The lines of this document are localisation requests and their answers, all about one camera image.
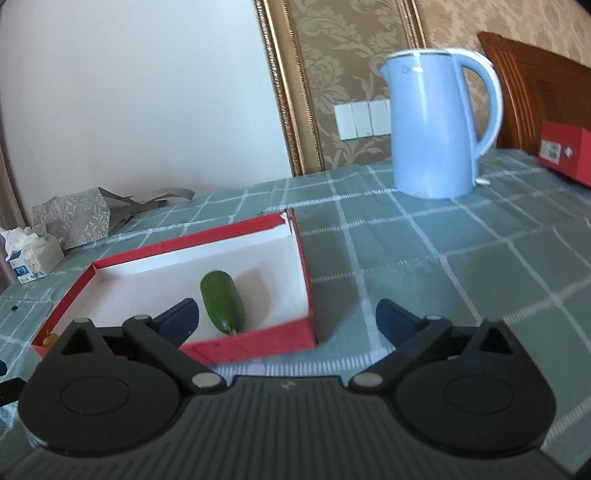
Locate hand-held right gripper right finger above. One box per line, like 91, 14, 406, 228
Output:
347, 298, 536, 393

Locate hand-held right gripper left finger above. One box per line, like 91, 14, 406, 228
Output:
44, 298, 228, 394

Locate green cucumber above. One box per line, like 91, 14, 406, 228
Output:
200, 270, 245, 335

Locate red cardboard tray white inside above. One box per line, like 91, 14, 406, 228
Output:
31, 208, 319, 365

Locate white tissue pack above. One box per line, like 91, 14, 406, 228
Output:
0, 226, 65, 284

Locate grey patterned paper bag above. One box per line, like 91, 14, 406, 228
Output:
31, 186, 195, 250

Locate beige patterned curtain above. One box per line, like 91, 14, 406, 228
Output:
0, 134, 26, 232

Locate light blue electric kettle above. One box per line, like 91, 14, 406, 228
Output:
379, 48, 504, 200

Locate red cardboard box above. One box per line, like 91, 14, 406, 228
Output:
538, 121, 591, 188

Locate brown wooden headboard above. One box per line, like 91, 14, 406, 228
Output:
478, 31, 591, 153

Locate white wall switch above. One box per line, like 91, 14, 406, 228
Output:
368, 99, 392, 136
351, 102, 371, 138
335, 104, 353, 140

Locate gold ornate wall frame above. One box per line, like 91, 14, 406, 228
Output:
255, 0, 428, 177

